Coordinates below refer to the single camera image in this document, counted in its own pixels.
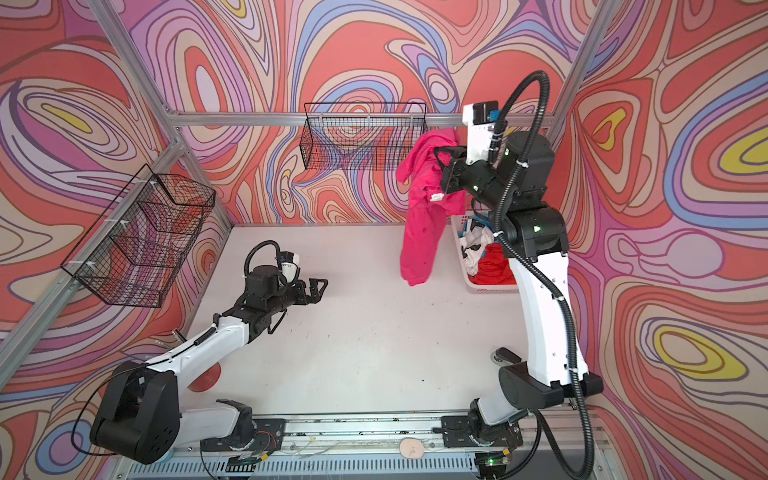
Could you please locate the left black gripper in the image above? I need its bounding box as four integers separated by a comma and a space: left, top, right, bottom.
266, 277, 330, 318

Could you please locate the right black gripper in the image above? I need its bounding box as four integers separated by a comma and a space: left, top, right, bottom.
434, 143, 513, 213

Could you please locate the magenta pink t shirt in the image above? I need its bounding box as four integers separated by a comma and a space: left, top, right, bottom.
396, 128, 466, 287

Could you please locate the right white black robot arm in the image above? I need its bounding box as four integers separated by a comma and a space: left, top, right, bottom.
434, 71, 603, 450

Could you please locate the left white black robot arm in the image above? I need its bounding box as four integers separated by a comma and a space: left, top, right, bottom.
89, 240, 329, 464

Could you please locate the white black t shirt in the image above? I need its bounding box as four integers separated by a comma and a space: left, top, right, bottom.
458, 219, 494, 276

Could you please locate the white plastic laundry basket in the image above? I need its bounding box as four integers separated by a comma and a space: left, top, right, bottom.
450, 212, 518, 294

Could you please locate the red t shirt in basket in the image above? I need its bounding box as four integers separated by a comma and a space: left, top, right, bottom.
469, 243, 517, 286

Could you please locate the red pencil cup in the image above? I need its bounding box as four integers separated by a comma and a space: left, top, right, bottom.
187, 363, 222, 393

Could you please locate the grey stapler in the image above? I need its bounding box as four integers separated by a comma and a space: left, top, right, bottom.
491, 347, 522, 367

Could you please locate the pink round disc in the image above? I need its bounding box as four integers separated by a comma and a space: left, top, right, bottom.
399, 438, 426, 460

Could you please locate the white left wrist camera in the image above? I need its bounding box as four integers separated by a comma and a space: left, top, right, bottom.
277, 251, 300, 283

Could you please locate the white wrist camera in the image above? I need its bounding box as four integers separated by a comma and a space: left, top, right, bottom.
462, 100, 499, 165
277, 251, 300, 283

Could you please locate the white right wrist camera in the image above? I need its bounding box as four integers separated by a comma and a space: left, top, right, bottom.
462, 100, 499, 165

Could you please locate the black wire basket back wall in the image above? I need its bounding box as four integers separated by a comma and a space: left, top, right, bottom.
299, 101, 427, 171

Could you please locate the black wire basket wall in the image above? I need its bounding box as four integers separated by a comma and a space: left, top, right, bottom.
60, 164, 216, 308
299, 101, 427, 171

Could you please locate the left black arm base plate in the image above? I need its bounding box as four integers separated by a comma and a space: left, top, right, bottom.
200, 418, 287, 453

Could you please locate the black wire basket left wall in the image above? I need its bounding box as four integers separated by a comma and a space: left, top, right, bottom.
60, 164, 216, 308

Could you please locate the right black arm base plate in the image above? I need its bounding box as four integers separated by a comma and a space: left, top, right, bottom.
433, 414, 523, 450

